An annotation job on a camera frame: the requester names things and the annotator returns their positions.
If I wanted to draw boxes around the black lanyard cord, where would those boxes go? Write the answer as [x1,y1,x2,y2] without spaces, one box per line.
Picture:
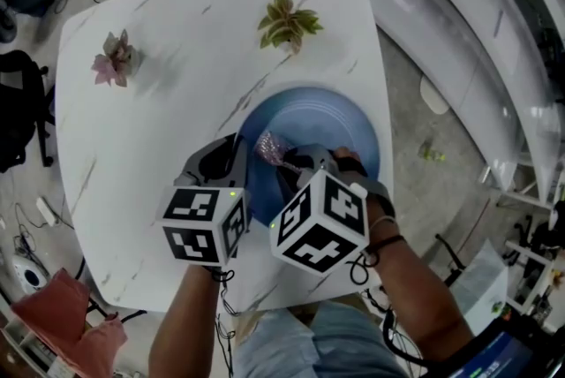
[346,252,380,284]
[207,265,242,318]

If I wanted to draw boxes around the white device with blue dial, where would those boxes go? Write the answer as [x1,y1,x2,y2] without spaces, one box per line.
[9,254,49,291]

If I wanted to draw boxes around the black cable bundle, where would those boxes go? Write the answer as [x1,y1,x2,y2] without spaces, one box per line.
[361,285,442,368]

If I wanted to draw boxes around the black tablet with blue screen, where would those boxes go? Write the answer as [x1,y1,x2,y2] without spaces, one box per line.
[445,316,561,378]

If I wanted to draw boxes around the small green potted plant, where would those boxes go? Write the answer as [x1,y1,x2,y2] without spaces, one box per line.
[257,0,325,55]

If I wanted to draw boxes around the white metal shelf rack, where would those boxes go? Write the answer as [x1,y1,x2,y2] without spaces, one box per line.
[335,0,565,209]

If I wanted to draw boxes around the large blue plate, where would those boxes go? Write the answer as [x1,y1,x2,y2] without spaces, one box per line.
[237,87,381,231]

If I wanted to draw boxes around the person's light blue clothing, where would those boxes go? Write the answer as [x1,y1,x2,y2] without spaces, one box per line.
[233,300,407,378]

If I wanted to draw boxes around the small green yellow toy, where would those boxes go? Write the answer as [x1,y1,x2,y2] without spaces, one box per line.
[417,140,445,163]

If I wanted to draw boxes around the person's right hand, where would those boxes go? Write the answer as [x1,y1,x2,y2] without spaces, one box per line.
[333,146,368,179]

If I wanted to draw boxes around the black metal stand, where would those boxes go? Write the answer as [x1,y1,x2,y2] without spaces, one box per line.
[434,233,467,287]

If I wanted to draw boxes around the white power strip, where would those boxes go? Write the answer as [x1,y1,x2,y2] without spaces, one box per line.
[34,196,61,227]

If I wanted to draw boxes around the black office chair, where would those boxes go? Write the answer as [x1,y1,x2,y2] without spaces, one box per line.
[0,49,57,174]

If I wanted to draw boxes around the person's left forearm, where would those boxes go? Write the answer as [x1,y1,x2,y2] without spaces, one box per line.
[147,263,222,378]

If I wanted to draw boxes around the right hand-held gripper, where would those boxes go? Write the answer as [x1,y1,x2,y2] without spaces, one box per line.
[269,144,396,278]

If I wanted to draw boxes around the person's right forearm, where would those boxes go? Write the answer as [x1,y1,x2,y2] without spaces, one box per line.
[364,208,478,362]

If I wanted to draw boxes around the small pink potted plant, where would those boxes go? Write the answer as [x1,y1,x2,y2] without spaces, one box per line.
[91,29,142,88]

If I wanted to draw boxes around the salmon pink chair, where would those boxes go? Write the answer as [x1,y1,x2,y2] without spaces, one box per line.
[11,268,129,378]

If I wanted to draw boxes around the white oval lid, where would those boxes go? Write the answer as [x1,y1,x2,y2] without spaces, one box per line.
[418,74,450,116]

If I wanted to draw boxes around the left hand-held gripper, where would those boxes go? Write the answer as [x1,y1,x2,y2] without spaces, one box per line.
[161,133,253,268]

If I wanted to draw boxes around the black wrist band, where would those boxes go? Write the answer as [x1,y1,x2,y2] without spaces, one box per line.
[364,234,406,256]

